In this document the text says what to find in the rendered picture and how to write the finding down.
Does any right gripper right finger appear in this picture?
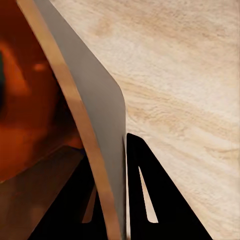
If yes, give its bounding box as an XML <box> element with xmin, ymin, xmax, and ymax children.
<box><xmin>126</xmin><ymin>133</ymin><xmax>213</xmax><ymax>240</ymax></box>

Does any trash can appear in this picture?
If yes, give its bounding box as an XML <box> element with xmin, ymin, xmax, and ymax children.
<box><xmin>0</xmin><ymin>0</ymin><xmax>127</xmax><ymax>240</ymax></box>

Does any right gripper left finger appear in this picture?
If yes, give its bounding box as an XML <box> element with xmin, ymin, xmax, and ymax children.
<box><xmin>28</xmin><ymin>154</ymin><xmax>108</xmax><ymax>240</ymax></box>

